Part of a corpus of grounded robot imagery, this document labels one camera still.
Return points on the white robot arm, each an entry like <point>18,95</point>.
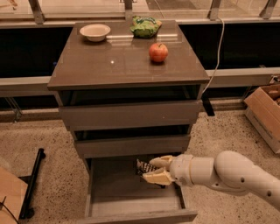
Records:
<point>230,172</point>

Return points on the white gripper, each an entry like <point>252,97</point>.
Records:
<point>180,170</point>

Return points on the middle drawer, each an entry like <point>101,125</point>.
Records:
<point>131,146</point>

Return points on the black plug adapter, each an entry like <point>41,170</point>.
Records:
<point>208,107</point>

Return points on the red apple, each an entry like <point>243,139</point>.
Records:
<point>158,52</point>

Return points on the white bowl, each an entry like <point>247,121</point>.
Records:
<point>95,32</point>

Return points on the open bottom drawer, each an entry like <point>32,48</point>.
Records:
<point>118,195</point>

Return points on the metal window railing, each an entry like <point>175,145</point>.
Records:
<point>66,12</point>

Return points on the black metal stand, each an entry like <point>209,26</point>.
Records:
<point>26,211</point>

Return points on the top drawer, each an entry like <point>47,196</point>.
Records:
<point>135,115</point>

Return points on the cardboard box right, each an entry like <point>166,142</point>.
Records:
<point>263,112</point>

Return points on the brown drawer cabinet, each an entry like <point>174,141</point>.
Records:
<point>119,70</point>

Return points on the green chip bag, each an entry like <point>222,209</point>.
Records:
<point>145,27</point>

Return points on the black rxbar chocolate bar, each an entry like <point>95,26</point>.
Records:
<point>143,167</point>

